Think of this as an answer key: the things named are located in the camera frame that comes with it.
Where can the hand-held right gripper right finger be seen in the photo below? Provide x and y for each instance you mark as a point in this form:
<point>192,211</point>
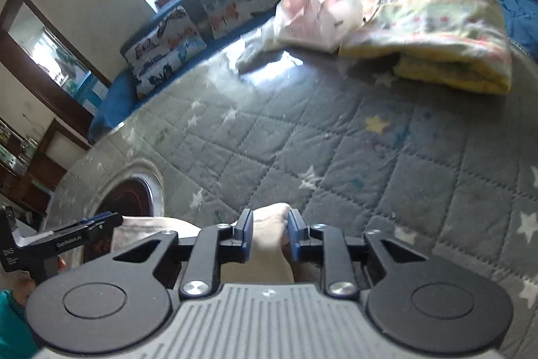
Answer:
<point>296,237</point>

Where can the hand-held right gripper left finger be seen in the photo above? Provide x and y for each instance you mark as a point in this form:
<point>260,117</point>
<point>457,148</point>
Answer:
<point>244,235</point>

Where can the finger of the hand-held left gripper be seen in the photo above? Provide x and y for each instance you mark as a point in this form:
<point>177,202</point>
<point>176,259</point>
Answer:
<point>94,222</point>

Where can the pale pink white garment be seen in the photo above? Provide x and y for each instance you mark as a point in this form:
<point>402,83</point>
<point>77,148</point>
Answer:
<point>269,247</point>

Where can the person's left forearm teal sleeve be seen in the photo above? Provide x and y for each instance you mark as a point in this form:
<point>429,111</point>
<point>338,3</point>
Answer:
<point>14,321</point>

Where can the pink white crumpled clothes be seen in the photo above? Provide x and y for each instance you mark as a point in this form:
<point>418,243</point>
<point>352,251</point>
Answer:
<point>313,20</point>

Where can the round dark red print cloth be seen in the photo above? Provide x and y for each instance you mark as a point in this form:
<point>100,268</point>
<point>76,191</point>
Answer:
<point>128,197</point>

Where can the dark wooden shelf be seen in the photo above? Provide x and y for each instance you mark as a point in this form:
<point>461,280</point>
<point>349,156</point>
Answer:
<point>31,169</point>

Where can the grey quilted star blanket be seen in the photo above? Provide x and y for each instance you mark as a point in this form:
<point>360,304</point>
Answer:
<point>336,157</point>

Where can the blue quilted sofa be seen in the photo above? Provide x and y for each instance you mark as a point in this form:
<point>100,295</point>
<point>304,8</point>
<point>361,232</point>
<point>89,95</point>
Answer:
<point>126,98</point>

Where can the wooden framed mirror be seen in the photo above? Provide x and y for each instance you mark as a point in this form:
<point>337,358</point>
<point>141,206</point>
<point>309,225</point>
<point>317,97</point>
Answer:
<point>46,56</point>

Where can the small butterfly print pillow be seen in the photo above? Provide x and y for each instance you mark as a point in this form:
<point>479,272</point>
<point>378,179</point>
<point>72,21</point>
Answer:
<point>162,52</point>

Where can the yellow patterned folded blanket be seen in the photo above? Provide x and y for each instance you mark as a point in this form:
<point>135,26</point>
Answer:
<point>445,35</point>

